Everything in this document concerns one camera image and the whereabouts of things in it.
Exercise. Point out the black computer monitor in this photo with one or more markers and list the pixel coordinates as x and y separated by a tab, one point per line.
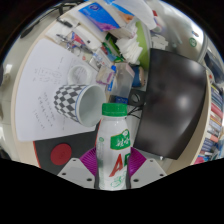
173	106

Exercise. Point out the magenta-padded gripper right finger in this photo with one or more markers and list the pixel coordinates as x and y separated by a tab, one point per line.
148	171

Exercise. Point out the black-white checkered mug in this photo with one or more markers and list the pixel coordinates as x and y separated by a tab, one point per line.
68	98

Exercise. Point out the flat round red coaster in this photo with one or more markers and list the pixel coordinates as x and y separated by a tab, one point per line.
61	154

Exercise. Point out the black desk mat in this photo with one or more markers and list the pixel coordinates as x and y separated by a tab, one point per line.
83	141

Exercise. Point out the small blue box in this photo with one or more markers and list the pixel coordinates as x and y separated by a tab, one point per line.
121	100

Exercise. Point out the stack of white napkins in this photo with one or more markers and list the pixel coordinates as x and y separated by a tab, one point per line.
131	48

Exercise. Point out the white round container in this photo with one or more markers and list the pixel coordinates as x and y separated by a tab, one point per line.
80	75

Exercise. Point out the clear plastic box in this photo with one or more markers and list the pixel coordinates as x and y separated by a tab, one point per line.
122	80

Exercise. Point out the white green-capped drink bottle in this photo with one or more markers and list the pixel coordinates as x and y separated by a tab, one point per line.
113	150

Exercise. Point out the blue tissue box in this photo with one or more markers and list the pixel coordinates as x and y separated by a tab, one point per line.
100	15

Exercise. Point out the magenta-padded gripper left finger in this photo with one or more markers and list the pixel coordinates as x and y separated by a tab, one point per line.
75	171

